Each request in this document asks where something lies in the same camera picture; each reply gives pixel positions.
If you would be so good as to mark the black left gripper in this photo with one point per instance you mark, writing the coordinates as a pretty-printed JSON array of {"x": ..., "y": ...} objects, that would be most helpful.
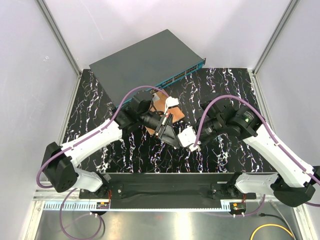
[{"x": 166, "y": 133}]

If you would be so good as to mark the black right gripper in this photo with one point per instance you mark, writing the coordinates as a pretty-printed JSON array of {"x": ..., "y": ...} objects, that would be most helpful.
[{"x": 196, "y": 124}]

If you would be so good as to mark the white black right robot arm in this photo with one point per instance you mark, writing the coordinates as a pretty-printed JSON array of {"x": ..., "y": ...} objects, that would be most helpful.
[{"x": 294, "y": 179}]

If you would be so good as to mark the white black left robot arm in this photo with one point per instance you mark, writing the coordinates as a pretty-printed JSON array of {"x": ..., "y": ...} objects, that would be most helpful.
[{"x": 60, "y": 162}]

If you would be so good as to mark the wooden board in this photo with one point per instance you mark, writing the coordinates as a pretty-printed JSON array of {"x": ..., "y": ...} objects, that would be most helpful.
[{"x": 175, "y": 115}]

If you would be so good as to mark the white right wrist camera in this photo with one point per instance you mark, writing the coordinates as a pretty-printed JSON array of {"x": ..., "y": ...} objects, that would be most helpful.
[{"x": 188, "y": 141}]

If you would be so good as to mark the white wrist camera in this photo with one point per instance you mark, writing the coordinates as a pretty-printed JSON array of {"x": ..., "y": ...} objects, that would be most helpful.
[
  {"x": 170, "y": 102},
  {"x": 188, "y": 141}
]

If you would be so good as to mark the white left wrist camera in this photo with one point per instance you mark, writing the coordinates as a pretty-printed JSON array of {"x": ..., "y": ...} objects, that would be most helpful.
[{"x": 170, "y": 102}]

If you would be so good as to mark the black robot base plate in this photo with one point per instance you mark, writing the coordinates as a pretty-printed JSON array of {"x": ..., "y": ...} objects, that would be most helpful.
[{"x": 182, "y": 188}]

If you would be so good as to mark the dark grey network switch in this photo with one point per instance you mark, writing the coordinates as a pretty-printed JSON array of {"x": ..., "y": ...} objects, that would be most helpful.
[{"x": 158, "y": 61}]

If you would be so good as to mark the white slotted cable duct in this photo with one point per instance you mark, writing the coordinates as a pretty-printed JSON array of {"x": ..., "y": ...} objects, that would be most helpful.
[{"x": 118, "y": 206}]

